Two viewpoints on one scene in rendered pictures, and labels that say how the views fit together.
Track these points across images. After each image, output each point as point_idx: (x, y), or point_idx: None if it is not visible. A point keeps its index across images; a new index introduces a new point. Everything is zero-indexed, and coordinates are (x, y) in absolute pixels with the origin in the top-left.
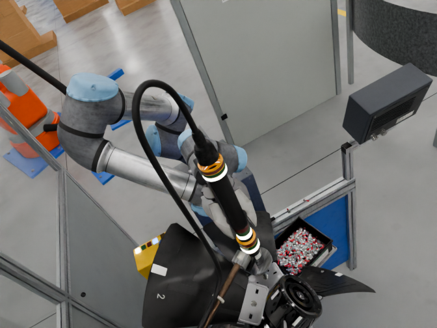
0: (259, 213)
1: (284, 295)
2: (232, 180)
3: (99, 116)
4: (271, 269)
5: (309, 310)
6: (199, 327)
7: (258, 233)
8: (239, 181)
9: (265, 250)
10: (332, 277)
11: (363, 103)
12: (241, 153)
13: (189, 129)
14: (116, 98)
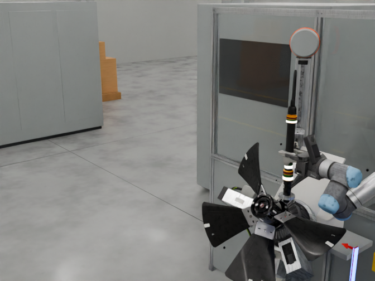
0: (315, 255)
1: (268, 194)
2: (299, 155)
3: None
4: (284, 219)
5: (255, 204)
6: None
7: (304, 236)
8: (295, 156)
9: (284, 197)
10: (253, 272)
11: None
12: (321, 198)
13: (354, 170)
14: None
